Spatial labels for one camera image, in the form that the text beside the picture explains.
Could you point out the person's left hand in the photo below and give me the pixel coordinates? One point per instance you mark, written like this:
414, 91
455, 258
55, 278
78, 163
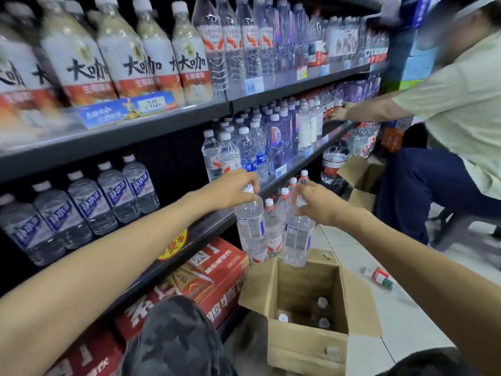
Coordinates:
229, 189

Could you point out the person's right hand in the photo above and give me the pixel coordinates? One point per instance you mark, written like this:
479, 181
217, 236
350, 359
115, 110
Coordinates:
323, 203

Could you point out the red-label bottle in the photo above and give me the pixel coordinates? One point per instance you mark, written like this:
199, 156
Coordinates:
381, 278

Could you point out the brown cardboard box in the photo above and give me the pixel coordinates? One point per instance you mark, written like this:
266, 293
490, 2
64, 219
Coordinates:
305, 352

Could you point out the row of blue-label water bottles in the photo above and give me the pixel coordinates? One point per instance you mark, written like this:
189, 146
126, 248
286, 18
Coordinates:
58, 219

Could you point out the person's right forearm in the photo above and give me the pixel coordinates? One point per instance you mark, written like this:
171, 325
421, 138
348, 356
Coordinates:
422, 285

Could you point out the person's left forearm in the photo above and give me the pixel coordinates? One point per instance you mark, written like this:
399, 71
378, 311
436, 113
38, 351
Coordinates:
98, 281

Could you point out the rows of small clear water bottles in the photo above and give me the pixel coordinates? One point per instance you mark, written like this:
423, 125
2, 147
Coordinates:
282, 137

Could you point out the blue price banner label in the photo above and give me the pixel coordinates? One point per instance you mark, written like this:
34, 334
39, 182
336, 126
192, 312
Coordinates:
117, 111

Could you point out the brown carton black edge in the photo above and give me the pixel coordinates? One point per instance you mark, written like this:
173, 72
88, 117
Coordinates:
360, 174

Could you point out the white blue price tag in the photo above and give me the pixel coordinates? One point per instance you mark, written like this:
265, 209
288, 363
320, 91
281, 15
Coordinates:
281, 171

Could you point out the yellow red promo sticker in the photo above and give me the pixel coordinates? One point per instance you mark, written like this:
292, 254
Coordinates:
172, 246

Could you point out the red drink carton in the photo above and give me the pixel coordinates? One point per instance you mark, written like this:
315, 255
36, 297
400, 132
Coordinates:
90, 356
219, 270

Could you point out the orange package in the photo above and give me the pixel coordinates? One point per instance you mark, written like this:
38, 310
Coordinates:
392, 140

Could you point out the green plastic stool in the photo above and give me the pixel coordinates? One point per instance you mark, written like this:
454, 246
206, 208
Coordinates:
458, 225

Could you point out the stack of blue packages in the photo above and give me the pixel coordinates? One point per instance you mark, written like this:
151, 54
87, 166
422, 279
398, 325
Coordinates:
415, 66

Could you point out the row of white coffee drink bottles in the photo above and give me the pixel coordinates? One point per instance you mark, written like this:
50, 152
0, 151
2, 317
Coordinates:
74, 62

